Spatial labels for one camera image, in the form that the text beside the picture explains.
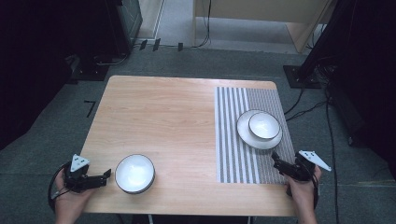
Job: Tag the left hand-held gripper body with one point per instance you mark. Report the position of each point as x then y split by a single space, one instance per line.
77 177

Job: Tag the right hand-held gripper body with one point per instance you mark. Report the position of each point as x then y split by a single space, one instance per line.
305 166

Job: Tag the white bowl with dark rim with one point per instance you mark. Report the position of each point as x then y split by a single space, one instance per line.
264 125
134 173

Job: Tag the white plate with dark rim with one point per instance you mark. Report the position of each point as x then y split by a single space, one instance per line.
246 133

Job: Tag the person's left hand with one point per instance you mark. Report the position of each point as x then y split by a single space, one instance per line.
71 203

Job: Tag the person's right hand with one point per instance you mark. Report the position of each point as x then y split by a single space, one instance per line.
301 194

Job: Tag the grey striped placemat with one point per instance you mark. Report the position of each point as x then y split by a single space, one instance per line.
230 149

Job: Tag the black floor tape strip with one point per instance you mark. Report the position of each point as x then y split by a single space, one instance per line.
180 46
156 44

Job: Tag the light wooden cabinet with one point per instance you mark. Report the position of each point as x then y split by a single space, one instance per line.
264 18

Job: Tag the dark equipment cabinet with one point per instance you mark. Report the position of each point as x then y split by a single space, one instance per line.
123 25

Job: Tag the black stand with base plate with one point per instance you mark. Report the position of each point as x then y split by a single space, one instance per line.
311 59
91 70

